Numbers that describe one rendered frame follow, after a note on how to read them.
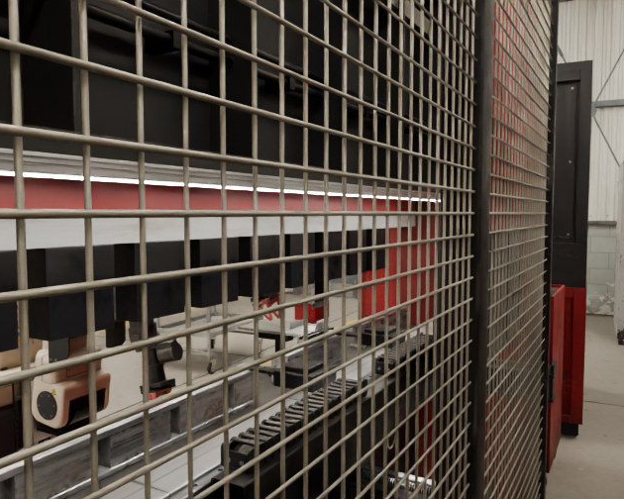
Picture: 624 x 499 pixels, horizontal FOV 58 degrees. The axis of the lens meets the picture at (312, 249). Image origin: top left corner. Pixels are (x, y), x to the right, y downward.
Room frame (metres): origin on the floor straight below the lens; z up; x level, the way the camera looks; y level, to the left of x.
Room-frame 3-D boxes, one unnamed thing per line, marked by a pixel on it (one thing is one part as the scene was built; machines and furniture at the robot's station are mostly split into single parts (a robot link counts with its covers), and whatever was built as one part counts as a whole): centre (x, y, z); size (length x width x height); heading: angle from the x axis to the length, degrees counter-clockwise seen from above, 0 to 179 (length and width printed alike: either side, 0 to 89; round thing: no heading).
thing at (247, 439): (1.03, 0.01, 1.02); 0.44 x 0.06 x 0.04; 150
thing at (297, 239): (1.75, 0.06, 1.26); 0.15 x 0.09 x 0.17; 150
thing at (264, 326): (1.98, 0.10, 1.00); 0.26 x 0.18 x 0.01; 60
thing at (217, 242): (1.40, 0.26, 1.26); 0.15 x 0.09 x 0.17; 150
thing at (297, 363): (1.39, 0.08, 1.01); 0.26 x 0.12 x 0.05; 60
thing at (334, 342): (1.85, 0.00, 0.92); 0.39 x 0.06 x 0.10; 150
